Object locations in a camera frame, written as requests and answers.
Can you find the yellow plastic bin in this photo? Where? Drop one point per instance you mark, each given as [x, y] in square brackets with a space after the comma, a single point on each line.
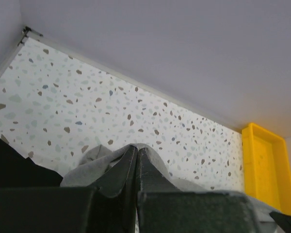
[267, 172]

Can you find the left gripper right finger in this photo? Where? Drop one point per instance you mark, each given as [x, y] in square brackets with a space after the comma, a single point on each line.
[163, 208]

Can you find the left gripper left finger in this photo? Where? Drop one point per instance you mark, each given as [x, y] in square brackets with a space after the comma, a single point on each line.
[106, 206]

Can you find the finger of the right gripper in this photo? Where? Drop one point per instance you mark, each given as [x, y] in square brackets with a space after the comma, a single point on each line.
[282, 220]

